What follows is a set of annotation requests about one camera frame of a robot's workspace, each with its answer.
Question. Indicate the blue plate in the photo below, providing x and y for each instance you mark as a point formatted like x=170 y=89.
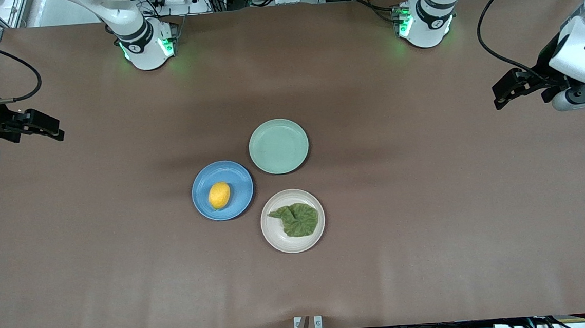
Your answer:
x=234 y=181

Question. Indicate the yellow lemon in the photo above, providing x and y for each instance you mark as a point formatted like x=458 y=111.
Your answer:
x=219 y=195

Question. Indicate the green lettuce leaf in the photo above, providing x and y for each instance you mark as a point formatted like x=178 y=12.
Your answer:
x=299 y=220

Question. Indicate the pale green plate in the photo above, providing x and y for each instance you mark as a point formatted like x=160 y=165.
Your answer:
x=278 y=146

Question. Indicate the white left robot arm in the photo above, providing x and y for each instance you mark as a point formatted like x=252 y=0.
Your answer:
x=580 y=48

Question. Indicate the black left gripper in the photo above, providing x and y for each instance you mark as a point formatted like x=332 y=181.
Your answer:
x=544 y=70

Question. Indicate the beige plate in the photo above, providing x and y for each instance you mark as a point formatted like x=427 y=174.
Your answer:
x=279 y=237

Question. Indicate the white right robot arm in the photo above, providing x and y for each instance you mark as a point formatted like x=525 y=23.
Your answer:
x=142 y=40

